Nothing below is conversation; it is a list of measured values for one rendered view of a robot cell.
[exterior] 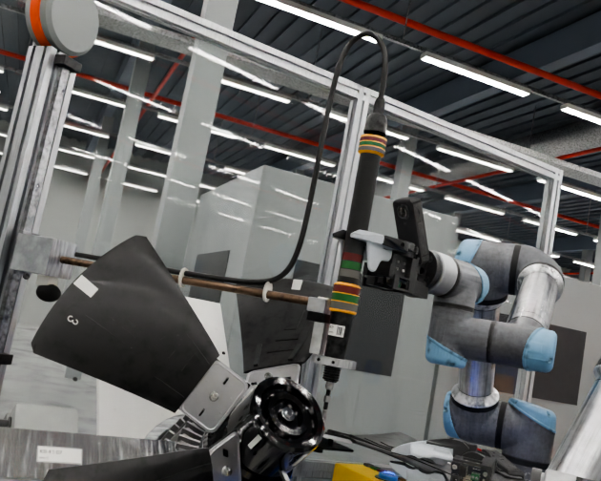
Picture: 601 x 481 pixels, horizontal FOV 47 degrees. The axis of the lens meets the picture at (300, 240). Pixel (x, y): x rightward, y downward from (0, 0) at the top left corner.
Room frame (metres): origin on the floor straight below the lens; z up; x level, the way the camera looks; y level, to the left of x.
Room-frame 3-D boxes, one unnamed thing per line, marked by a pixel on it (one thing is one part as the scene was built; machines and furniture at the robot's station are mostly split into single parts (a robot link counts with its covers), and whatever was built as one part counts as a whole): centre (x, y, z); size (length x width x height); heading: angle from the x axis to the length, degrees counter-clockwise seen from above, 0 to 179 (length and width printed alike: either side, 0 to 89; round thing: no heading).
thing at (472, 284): (1.27, -0.30, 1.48); 0.11 x 0.08 x 0.09; 130
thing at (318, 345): (1.09, -0.08, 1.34); 0.09 x 0.07 x 0.10; 65
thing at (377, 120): (1.08, -0.09, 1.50); 0.04 x 0.04 x 0.46
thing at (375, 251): (1.08, -0.11, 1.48); 0.09 x 0.03 x 0.06; 139
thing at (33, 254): (1.34, 0.48, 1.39); 0.10 x 0.07 x 0.08; 65
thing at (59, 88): (1.37, 0.53, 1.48); 0.05 x 0.03 x 0.62; 155
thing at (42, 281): (1.33, 0.45, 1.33); 0.05 x 0.04 x 0.05; 65
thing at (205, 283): (1.21, 0.19, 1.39); 0.54 x 0.01 x 0.01; 65
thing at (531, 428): (1.74, -0.64, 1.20); 0.13 x 0.12 x 0.14; 67
